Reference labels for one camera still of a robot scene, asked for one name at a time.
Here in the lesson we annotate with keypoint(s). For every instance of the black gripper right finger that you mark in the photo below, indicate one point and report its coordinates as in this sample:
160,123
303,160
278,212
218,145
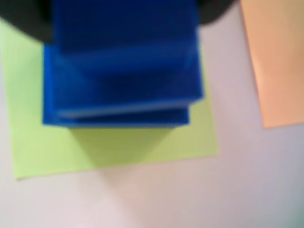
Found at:
212,9

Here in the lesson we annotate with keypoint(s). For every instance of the orange paper square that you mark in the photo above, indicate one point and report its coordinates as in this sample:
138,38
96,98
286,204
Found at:
278,71

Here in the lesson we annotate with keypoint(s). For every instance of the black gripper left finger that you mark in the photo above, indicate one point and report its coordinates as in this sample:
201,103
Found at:
26,16

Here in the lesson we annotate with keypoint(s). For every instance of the green paper square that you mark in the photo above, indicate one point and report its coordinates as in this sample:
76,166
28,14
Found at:
35,142

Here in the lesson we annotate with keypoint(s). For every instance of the medium blue cube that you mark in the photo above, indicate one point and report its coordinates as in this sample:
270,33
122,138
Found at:
71,99

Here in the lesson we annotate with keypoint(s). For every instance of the small blue cube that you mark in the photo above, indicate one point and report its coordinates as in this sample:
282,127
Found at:
123,28

